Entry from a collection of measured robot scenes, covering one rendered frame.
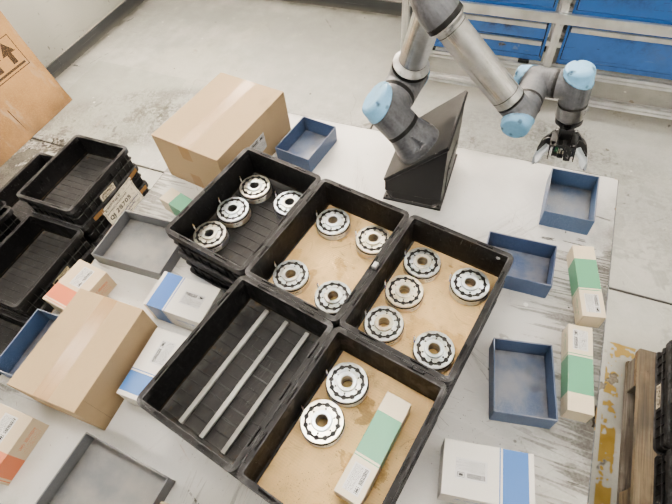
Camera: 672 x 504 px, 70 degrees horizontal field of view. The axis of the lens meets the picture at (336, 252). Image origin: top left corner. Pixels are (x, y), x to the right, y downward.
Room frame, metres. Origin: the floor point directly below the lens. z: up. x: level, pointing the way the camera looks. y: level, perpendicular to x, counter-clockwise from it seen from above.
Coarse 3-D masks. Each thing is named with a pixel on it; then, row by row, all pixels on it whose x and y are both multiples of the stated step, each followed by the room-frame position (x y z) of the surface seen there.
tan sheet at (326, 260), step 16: (352, 224) 0.91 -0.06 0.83; (368, 224) 0.90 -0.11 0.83; (304, 240) 0.88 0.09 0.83; (320, 240) 0.87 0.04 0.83; (336, 240) 0.86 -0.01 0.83; (352, 240) 0.85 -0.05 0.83; (288, 256) 0.82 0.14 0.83; (304, 256) 0.82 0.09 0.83; (320, 256) 0.81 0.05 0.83; (336, 256) 0.80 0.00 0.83; (352, 256) 0.79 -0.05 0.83; (320, 272) 0.75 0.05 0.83; (336, 272) 0.75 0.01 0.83; (352, 272) 0.74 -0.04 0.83; (352, 288) 0.68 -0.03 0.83
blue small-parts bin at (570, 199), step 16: (560, 176) 1.06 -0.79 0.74; (576, 176) 1.04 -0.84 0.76; (592, 176) 1.02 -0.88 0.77; (544, 192) 1.04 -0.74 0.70; (560, 192) 1.02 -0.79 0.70; (576, 192) 1.02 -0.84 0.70; (592, 192) 0.99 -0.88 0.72; (544, 208) 0.92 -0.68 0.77; (560, 208) 0.96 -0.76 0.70; (576, 208) 0.95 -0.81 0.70; (592, 208) 0.91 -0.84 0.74; (544, 224) 0.90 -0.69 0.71; (560, 224) 0.88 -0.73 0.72; (576, 224) 0.86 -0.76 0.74; (592, 224) 0.84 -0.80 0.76
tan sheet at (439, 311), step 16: (448, 256) 0.75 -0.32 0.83; (400, 272) 0.72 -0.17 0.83; (448, 272) 0.69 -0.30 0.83; (384, 288) 0.67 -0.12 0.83; (432, 288) 0.65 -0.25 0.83; (448, 288) 0.64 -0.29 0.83; (384, 304) 0.62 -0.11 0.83; (432, 304) 0.60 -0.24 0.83; (448, 304) 0.59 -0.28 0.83; (480, 304) 0.58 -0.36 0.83; (416, 320) 0.56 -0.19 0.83; (432, 320) 0.55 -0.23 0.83; (448, 320) 0.55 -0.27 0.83; (464, 320) 0.54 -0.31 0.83; (416, 336) 0.52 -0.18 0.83; (448, 336) 0.50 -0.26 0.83; (464, 336) 0.50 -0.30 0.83; (432, 352) 0.47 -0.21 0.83
